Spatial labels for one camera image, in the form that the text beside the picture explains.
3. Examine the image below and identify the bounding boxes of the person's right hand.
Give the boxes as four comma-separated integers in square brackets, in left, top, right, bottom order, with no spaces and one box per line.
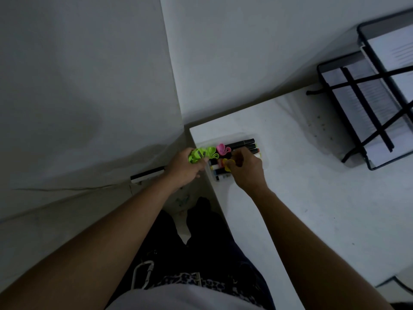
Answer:
[223,146,270,198]

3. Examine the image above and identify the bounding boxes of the person's left hand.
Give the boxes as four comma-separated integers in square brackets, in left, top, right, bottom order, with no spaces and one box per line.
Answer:
[163,147,210,191]

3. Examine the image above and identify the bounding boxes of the green plastic clip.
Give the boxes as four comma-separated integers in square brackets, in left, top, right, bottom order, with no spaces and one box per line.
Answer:
[188,146,220,165]

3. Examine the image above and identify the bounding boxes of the person's right forearm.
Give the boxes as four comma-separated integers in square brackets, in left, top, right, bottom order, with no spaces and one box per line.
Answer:
[250,187,396,310]

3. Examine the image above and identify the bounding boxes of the person's left forearm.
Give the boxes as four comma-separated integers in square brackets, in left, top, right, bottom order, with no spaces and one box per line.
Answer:
[0,177,187,310]

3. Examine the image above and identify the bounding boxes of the set of black markers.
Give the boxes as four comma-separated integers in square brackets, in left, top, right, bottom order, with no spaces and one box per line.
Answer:
[208,138,262,182]

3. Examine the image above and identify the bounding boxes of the clear plastic marker box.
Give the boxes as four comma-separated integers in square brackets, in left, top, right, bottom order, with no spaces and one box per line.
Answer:
[196,133,269,183]

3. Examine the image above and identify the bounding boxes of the person's dark trousers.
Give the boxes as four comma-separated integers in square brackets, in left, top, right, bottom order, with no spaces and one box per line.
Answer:
[106,197,275,310]

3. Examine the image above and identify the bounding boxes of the silver carabiner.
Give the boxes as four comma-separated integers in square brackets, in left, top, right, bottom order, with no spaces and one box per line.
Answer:
[130,260,155,290]

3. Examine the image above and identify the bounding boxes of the black mesh paper tray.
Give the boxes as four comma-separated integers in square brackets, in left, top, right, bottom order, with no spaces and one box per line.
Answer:
[306,9,413,171]

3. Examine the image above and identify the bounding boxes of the person's white shirt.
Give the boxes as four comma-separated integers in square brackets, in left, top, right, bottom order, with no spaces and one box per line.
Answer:
[106,283,269,310]

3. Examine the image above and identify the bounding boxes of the white paper stack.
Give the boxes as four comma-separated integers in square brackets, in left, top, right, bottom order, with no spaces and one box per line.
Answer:
[322,61,413,167]

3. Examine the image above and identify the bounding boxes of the white printed paper sheet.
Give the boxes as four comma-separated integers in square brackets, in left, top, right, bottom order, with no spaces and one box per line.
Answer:
[367,24,413,104]

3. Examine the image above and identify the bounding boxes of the black cable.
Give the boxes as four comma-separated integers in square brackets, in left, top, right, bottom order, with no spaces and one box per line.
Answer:
[375,276,413,310]

